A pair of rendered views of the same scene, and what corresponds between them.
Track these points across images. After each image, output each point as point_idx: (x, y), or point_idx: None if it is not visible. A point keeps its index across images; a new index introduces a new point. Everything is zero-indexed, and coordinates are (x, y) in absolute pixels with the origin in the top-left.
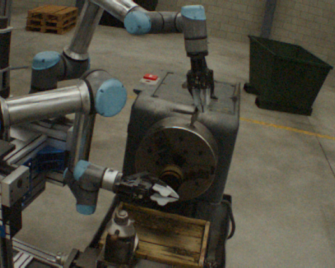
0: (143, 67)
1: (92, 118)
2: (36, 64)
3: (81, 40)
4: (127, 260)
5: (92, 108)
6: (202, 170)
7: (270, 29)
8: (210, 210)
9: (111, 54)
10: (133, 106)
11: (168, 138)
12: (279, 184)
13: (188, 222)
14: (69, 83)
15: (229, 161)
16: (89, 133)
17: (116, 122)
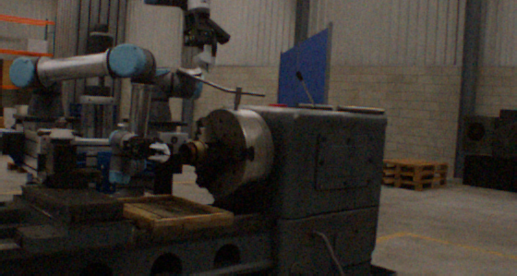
0: (502, 223)
1: (140, 96)
2: None
3: (184, 54)
4: (54, 166)
5: (109, 66)
6: (228, 148)
7: None
8: (279, 228)
9: (469, 210)
10: None
11: (212, 122)
12: None
13: (214, 212)
14: (386, 226)
15: (293, 161)
16: (138, 112)
17: (412, 260)
